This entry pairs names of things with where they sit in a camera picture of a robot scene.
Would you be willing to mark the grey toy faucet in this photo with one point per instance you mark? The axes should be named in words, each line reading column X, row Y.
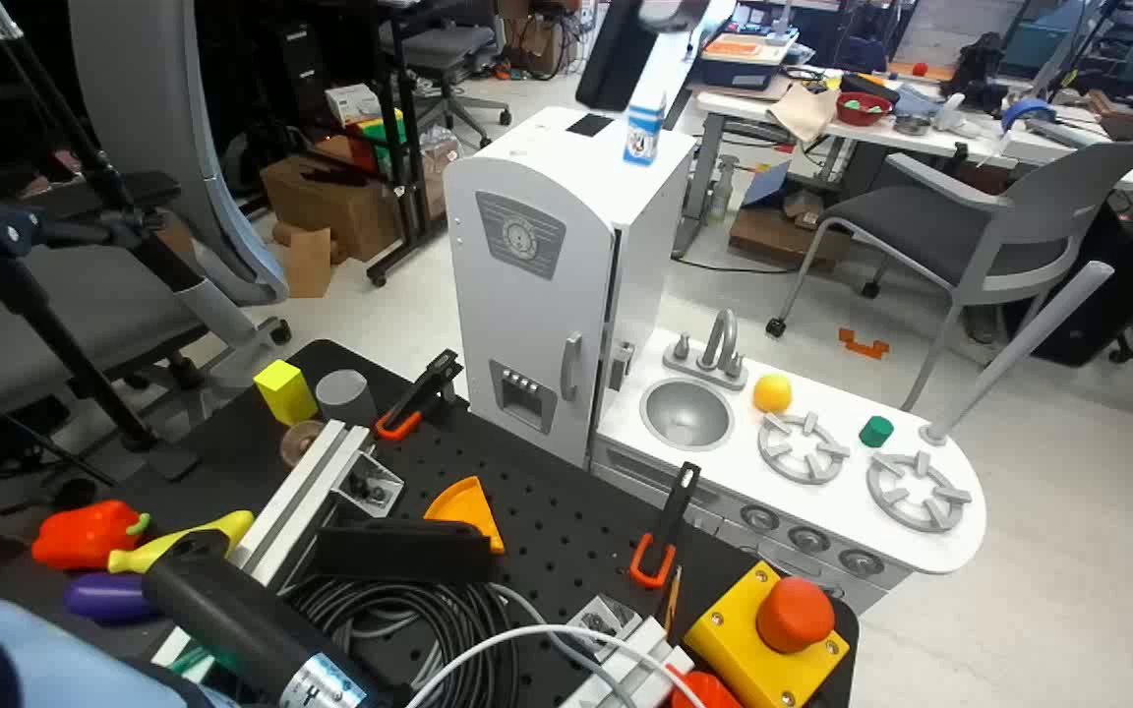
column 721, row 349

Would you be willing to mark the dark swivel chair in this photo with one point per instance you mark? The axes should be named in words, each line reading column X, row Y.
column 450, row 48

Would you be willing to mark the purple toy eggplant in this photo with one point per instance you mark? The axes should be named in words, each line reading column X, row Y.
column 109, row 601

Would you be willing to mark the flat cardboard box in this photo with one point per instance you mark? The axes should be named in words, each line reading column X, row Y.
column 775, row 234

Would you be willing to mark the silver toy sink bowl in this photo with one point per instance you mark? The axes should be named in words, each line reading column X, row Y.
column 685, row 415

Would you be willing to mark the white toy play kitchen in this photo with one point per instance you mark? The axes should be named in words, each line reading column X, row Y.
column 727, row 459

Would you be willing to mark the orange plastic wedge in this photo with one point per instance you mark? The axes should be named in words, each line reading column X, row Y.
column 468, row 510

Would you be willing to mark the grey toy stove knob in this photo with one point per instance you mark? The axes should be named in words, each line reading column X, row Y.
column 759, row 517
column 859, row 562
column 809, row 537

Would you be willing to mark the black cylindrical device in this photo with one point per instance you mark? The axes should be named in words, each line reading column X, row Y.
column 237, row 615

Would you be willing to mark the white plastic bracket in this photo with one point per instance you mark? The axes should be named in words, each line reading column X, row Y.
column 628, row 659

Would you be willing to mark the light blue object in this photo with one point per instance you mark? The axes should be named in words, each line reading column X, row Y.
column 17, row 653

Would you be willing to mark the orange plastic bracket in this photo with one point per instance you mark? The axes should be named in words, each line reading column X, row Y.
column 863, row 349

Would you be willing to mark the grey toy burner grate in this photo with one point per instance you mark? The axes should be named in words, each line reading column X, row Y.
column 919, row 489
column 801, row 445

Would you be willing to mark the orange black bar clamp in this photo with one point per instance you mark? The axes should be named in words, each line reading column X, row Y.
column 664, row 527
column 418, row 399

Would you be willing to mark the round wooden disc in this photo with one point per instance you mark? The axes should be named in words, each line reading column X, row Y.
column 296, row 444

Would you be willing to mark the aluminium extrusion rail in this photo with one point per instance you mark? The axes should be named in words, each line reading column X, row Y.
column 302, row 500

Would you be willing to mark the white blue toy carton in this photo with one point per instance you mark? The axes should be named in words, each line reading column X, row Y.
column 641, row 137

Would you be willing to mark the yellow block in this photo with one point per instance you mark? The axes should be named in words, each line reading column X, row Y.
column 286, row 390

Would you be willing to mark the small cardboard box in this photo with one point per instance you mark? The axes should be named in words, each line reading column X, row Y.
column 308, row 260

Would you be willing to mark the black foam pad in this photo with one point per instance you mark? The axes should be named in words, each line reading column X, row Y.
column 396, row 554

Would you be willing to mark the large cardboard box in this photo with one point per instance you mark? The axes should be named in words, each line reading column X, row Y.
column 323, row 204

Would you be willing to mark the black tripod stand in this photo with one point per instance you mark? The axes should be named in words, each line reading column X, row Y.
column 17, row 229

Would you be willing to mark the red bowl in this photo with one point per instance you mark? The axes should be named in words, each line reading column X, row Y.
column 863, row 109

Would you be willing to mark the small red object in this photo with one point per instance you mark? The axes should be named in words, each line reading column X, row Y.
column 704, row 690

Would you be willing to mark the grey cylinder block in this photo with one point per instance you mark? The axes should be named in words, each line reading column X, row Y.
column 345, row 390

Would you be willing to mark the cluttered white desk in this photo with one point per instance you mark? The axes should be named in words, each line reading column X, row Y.
column 805, row 124

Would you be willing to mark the yellow toy ball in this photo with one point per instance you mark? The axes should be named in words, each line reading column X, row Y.
column 772, row 390

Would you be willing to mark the yellow emergency stop button box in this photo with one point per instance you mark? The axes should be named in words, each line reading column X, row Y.
column 769, row 640

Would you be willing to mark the white toy fridge door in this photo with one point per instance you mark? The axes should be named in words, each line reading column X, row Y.
column 531, row 316

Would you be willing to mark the yellow toy banana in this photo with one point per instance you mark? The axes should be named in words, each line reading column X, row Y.
column 180, row 541

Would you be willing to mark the grey office chair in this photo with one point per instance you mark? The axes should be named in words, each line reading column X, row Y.
column 973, row 222

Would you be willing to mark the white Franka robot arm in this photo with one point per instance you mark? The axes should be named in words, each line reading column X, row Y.
column 691, row 44

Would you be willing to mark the orange toy pepper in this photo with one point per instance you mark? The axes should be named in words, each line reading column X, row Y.
column 81, row 537

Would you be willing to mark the black office chair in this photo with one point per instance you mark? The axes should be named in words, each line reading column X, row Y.
column 55, row 301

